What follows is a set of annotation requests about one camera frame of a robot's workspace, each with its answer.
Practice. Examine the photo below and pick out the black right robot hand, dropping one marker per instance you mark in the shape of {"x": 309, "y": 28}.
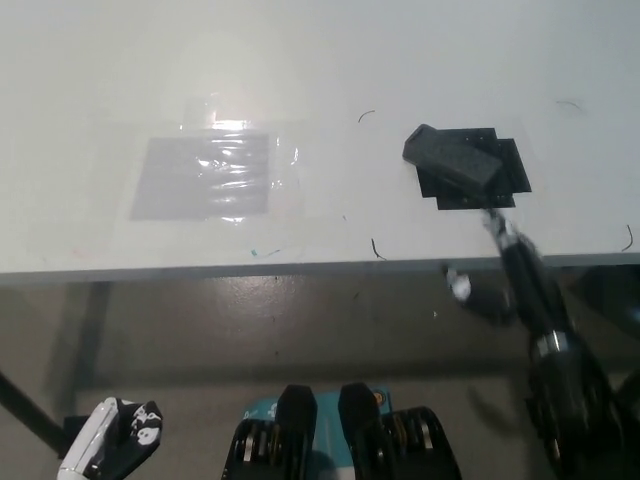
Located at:
{"x": 535, "y": 295}

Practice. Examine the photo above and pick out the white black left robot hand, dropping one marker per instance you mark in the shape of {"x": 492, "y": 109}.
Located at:
{"x": 95, "y": 440}

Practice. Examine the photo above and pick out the dark grey whiteboard eraser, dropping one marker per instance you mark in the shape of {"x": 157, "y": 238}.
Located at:
{"x": 450, "y": 157}

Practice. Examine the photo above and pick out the black robot torso teal top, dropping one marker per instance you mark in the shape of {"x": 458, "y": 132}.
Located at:
{"x": 295, "y": 440}

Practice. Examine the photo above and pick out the black floor foot plate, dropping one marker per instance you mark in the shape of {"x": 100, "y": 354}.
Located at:
{"x": 75, "y": 435}

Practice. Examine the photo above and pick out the dark table leg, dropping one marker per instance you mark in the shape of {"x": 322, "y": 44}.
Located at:
{"x": 610, "y": 290}

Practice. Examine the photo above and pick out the black tape patch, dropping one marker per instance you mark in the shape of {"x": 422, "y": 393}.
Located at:
{"x": 515, "y": 175}

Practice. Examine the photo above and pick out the clear plastic film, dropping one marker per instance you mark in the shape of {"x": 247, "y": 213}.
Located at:
{"x": 287, "y": 167}

